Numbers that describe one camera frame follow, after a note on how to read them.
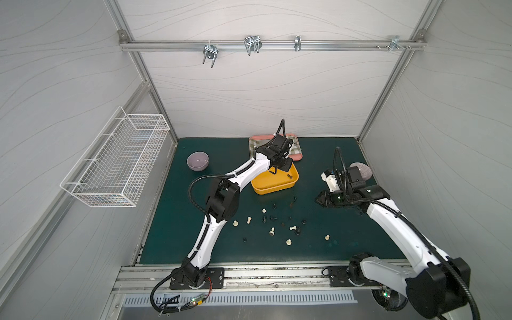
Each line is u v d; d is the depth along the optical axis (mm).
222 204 582
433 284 381
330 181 735
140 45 785
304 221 868
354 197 564
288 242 815
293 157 1111
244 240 821
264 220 881
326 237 825
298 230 824
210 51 792
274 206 914
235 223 866
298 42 783
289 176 1041
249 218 883
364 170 1024
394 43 765
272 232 840
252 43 766
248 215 889
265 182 996
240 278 749
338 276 739
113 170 683
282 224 861
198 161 1064
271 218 881
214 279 737
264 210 906
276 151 747
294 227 855
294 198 955
